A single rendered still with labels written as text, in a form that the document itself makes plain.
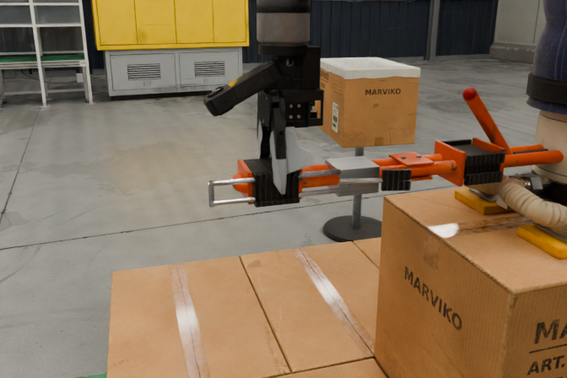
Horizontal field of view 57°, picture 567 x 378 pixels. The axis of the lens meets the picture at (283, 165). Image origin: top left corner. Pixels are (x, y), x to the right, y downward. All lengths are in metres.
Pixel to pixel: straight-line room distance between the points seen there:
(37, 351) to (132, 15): 6.03
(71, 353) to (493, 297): 1.84
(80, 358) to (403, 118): 1.86
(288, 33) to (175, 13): 7.26
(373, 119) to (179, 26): 5.54
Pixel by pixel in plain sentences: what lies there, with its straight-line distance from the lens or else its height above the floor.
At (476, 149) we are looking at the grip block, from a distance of 0.96.
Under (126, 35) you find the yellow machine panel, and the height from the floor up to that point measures 0.92.
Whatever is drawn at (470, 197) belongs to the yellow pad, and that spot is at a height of 0.96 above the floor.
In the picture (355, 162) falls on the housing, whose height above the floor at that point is 1.09.
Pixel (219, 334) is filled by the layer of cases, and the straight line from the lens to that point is 1.38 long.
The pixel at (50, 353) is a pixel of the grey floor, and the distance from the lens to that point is 2.41.
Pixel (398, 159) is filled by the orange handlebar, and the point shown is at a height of 1.09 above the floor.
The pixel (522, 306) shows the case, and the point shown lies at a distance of 0.85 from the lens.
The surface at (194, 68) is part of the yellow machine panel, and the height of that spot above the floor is 0.41.
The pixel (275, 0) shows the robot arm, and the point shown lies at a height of 1.33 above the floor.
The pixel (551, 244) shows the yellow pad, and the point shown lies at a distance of 0.95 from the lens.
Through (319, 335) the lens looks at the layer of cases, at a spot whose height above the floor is 0.54.
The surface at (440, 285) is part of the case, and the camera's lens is 0.98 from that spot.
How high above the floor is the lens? 1.33
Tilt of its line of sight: 17 degrees down
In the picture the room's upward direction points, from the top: straight up
